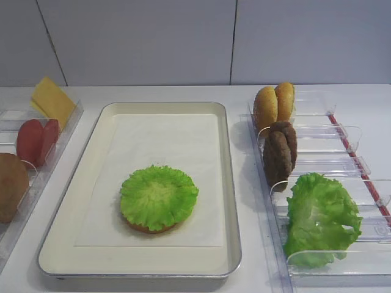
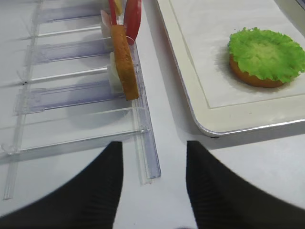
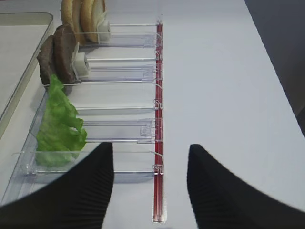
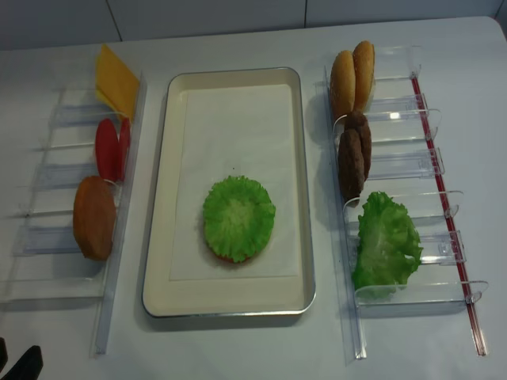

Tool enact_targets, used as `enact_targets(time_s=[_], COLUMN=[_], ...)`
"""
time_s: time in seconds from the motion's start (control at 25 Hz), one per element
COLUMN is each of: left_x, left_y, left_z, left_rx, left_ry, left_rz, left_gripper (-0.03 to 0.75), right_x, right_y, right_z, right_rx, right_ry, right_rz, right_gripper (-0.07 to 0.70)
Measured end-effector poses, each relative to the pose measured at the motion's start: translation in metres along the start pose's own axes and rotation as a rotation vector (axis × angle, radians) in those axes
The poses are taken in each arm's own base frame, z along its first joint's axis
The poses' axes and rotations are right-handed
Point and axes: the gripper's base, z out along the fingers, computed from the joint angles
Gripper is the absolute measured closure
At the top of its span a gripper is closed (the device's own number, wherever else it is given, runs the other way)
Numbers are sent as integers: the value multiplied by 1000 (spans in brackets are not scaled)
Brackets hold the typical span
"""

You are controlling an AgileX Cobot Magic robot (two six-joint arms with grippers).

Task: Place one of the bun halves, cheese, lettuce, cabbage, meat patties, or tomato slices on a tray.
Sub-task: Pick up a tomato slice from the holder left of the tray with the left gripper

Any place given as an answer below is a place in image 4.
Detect brown meat patty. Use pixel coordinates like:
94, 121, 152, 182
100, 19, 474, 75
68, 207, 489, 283
337, 129, 364, 201
344, 110, 372, 180

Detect rear tan bun half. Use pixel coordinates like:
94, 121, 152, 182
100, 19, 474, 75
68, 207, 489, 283
353, 40, 375, 112

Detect front brown meat patty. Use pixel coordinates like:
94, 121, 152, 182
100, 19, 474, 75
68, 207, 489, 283
337, 129, 364, 201

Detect clear right acrylic rack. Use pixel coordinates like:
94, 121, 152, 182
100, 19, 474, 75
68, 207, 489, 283
316, 46, 489, 361

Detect cream metal serving tray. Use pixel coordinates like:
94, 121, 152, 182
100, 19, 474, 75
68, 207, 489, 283
142, 67, 315, 317

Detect bottom bun under lettuce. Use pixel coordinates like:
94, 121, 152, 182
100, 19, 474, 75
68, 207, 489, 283
215, 254, 253, 264

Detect orange cheese slice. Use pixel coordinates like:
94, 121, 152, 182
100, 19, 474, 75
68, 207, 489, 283
95, 44, 139, 121

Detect orange-brown bun half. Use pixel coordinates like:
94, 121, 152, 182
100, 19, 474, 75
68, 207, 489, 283
73, 176, 116, 261

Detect front red tomato slice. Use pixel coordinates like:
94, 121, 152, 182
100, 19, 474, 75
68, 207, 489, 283
95, 118, 119, 182

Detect rear brown meat patty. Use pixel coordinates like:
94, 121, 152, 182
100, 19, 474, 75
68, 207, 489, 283
344, 110, 372, 180

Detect white paper tray liner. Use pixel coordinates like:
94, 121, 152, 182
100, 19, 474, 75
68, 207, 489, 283
170, 85, 300, 280

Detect front tan bun half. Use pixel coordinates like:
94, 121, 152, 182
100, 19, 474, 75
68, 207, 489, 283
330, 50, 356, 120

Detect clear acrylic rack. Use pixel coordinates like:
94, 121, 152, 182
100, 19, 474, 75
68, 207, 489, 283
1, 76, 147, 356
316, 46, 489, 361

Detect clear left acrylic rack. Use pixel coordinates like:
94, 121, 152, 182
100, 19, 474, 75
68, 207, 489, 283
1, 76, 147, 356

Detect pale yellow cheese slice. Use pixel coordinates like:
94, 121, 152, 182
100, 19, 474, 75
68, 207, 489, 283
95, 84, 119, 112

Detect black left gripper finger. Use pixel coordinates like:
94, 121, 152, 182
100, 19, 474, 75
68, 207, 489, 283
2, 345, 42, 380

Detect green lettuce on tray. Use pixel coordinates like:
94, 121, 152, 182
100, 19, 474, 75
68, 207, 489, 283
203, 176, 276, 260

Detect green lettuce leaf in rack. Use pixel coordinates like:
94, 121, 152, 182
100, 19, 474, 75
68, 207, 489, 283
353, 192, 423, 290

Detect tan bun half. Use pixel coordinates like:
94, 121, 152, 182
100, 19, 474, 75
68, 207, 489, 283
353, 40, 375, 112
330, 50, 356, 120

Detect red rail strip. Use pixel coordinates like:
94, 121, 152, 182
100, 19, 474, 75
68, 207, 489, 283
410, 73, 488, 356

